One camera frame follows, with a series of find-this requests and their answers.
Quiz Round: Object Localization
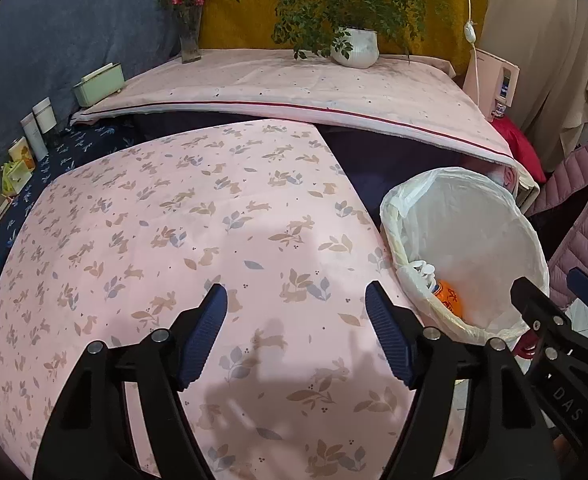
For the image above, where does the pink dotted cloth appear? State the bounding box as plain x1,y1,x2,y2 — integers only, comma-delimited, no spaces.
71,49,539,206

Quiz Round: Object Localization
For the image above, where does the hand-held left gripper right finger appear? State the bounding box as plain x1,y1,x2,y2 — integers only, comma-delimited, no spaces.
365,281,562,480

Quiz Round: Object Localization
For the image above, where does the glass vase with pink flowers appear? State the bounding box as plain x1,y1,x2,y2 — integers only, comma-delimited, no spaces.
158,0,212,64

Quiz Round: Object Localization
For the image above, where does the short white canister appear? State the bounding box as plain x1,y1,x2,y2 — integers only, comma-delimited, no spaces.
32,99,57,133

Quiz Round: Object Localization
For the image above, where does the red cloth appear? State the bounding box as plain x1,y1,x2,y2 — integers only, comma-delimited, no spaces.
491,116,547,183

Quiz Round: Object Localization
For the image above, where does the waste bin with white liner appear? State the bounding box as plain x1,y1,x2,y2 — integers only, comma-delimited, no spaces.
380,167,550,361

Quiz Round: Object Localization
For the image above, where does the dark purple cloth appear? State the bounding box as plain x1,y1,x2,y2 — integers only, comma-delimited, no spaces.
134,112,474,221

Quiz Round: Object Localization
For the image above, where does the green plant in white pot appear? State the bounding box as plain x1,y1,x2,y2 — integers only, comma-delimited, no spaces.
234,0,449,69

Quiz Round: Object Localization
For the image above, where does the yellow backdrop cloth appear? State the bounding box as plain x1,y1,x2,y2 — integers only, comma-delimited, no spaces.
199,0,492,78

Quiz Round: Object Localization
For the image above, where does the red bag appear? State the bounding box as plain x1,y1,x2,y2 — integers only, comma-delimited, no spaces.
516,330,539,361

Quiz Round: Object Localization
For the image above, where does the printed yellow tin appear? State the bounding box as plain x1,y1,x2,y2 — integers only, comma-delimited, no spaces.
8,137,36,168

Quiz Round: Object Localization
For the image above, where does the pink rabbit print tablecloth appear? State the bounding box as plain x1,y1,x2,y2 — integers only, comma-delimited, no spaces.
0,119,467,480

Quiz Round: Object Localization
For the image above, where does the blue backdrop cloth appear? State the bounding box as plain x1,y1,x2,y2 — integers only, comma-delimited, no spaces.
0,0,205,176

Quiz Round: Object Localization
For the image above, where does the orange plastic bag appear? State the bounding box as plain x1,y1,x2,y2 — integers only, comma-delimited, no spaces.
436,280,467,318

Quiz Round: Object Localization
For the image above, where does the pale green tissue box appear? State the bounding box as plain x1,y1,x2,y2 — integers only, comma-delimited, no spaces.
71,62,125,107

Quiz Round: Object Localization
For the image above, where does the white cable with switch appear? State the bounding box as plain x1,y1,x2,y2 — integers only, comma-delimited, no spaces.
458,0,489,116

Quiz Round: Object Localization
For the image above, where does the tall white grey canister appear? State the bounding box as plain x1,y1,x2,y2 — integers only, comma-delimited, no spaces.
20,114,49,159

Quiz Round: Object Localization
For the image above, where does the pink down jacket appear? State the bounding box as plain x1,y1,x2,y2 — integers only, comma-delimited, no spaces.
526,130,588,311

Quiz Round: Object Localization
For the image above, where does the pink appliance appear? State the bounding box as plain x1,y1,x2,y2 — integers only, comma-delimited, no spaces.
462,47,519,121

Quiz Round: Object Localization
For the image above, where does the navy floral cloth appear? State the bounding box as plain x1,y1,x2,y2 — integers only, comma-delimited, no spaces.
0,122,145,281

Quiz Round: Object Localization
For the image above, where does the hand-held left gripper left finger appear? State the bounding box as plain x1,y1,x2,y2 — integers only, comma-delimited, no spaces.
33,283,229,480

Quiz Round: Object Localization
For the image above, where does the green yellow packet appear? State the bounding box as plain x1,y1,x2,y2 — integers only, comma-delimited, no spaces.
1,160,31,195

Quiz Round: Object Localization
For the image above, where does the beige curtain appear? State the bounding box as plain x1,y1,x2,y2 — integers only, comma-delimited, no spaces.
478,0,588,171

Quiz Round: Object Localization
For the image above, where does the white tissue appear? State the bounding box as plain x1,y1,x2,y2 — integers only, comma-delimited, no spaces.
409,260,439,291

